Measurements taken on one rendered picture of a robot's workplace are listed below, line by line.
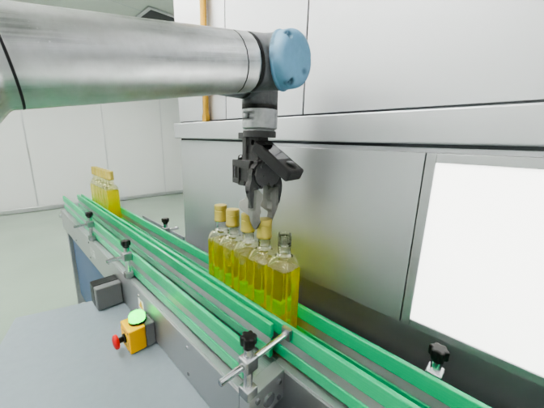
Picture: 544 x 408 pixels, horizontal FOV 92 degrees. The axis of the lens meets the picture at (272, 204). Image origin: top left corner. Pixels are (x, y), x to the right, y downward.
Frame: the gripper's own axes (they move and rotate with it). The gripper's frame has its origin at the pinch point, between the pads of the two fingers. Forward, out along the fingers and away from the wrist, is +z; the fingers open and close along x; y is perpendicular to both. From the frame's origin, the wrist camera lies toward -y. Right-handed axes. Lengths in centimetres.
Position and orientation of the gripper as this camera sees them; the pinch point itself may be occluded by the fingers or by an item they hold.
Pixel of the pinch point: (264, 222)
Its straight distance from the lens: 60.1
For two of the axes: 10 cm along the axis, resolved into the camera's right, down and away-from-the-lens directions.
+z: -0.3, 9.7, 2.3
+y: -7.1, -1.8, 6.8
